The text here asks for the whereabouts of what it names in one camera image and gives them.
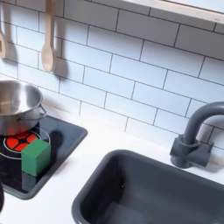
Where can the green wooden block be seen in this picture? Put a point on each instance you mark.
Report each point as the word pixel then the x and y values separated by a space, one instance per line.
pixel 34 159

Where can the black stove top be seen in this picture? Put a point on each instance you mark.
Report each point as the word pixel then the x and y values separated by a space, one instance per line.
pixel 62 140

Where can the dark grey tap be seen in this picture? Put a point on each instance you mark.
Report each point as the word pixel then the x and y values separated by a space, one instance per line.
pixel 191 137

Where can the wooden spoon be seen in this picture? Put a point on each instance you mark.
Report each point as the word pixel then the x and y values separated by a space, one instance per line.
pixel 48 55

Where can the dark grey sink basin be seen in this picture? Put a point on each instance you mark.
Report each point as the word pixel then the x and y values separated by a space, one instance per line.
pixel 151 189

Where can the steel pot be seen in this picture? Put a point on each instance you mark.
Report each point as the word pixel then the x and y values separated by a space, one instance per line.
pixel 17 106

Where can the wooden spatula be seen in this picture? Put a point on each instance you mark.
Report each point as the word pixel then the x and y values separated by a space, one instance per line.
pixel 2 45

